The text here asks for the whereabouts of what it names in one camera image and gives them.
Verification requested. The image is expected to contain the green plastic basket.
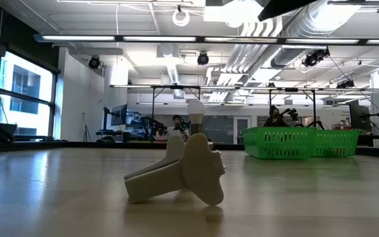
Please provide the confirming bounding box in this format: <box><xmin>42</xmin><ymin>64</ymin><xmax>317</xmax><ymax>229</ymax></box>
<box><xmin>311</xmin><ymin>129</ymin><xmax>361</xmax><ymax>158</ymax></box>
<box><xmin>241</xmin><ymin>126</ymin><xmax>318</xmax><ymax>161</ymax></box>

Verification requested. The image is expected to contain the person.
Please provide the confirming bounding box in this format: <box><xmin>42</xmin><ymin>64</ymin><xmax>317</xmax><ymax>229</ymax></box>
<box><xmin>263</xmin><ymin>105</ymin><xmax>289</xmax><ymax>128</ymax></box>
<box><xmin>166</xmin><ymin>114</ymin><xmax>190</xmax><ymax>141</ymax></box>

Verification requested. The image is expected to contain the thin black tripod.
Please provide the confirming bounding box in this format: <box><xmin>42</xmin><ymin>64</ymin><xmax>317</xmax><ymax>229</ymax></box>
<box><xmin>81</xmin><ymin>112</ymin><xmax>92</xmax><ymax>142</ymax></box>

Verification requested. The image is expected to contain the black desk monitor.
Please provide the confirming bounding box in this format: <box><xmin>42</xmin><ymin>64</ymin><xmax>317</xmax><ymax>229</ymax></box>
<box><xmin>349</xmin><ymin>99</ymin><xmax>373</xmax><ymax>132</ymax></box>

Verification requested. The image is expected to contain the black ceiling spotlight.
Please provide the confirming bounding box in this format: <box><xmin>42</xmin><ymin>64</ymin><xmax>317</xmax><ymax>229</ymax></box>
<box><xmin>336</xmin><ymin>78</ymin><xmax>355</xmax><ymax>89</ymax></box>
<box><xmin>197</xmin><ymin>51</ymin><xmax>210</xmax><ymax>66</ymax></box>
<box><xmin>88</xmin><ymin>55</ymin><xmax>101</xmax><ymax>70</ymax></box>
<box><xmin>302</xmin><ymin>47</ymin><xmax>330</xmax><ymax>68</ymax></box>

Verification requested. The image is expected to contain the black aluminium table frame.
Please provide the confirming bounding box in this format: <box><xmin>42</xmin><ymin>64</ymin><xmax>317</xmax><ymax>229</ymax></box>
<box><xmin>0</xmin><ymin>140</ymin><xmax>379</xmax><ymax>158</ymax></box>

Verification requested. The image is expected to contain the dark tilted panel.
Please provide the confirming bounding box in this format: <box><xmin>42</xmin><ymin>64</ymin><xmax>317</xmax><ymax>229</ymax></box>
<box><xmin>0</xmin><ymin>123</ymin><xmax>18</xmax><ymax>143</ymax></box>

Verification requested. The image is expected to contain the white light bulb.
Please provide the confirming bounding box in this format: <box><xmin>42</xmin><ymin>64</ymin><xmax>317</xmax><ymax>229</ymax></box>
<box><xmin>186</xmin><ymin>99</ymin><xmax>207</xmax><ymax>125</ymax></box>

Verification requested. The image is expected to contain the black background rig frame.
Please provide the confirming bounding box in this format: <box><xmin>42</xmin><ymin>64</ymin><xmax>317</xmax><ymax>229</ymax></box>
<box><xmin>151</xmin><ymin>84</ymin><xmax>201</xmax><ymax>142</ymax></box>
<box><xmin>268</xmin><ymin>88</ymin><xmax>317</xmax><ymax>128</ymax></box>

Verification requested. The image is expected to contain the black monitor on arm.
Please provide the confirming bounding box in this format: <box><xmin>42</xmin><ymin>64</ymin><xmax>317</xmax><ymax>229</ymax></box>
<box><xmin>102</xmin><ymin>104</ymin><xmax>128</xmax><ymax>132</ymax></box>

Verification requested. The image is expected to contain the overhead LED light bar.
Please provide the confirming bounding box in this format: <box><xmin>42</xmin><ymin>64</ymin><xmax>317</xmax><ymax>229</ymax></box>
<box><xmin>33</xmin><ymin>34</ymin><xmax>379</xmax><ymax>46</ymax></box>

